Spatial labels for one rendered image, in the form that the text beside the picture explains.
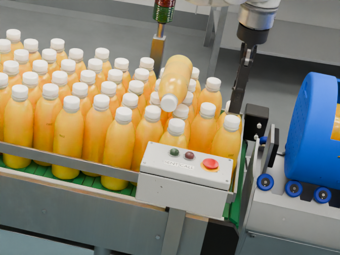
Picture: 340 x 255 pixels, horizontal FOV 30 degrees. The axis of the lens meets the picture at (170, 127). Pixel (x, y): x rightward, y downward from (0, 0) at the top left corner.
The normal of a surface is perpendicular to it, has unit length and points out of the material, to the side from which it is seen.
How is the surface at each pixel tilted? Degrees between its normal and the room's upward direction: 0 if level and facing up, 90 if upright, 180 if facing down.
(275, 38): 0
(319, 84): 12
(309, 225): 70
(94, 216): 90
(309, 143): 77
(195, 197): 90
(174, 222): 90
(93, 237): 90
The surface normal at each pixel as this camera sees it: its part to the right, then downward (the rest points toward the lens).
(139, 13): 0.02, 0.30
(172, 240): -0.15, 0.50
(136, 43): 0.15, -0.84
